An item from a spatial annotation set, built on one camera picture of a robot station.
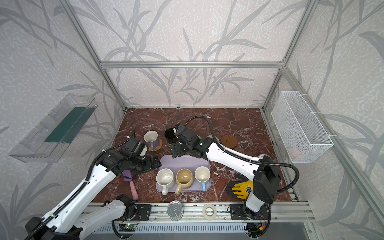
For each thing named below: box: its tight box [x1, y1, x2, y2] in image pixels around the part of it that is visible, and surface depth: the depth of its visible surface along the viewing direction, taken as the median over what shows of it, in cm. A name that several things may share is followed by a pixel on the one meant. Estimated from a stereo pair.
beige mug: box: [174, 168, 194, 195], surface depth 79 cm
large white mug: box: [156, 168, 174, 196], surface depth 80 cm
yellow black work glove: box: [226, 177, 253, 200], surface depth 80 cm
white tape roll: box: [202, 203, 217, 221], surface depth 75 cm
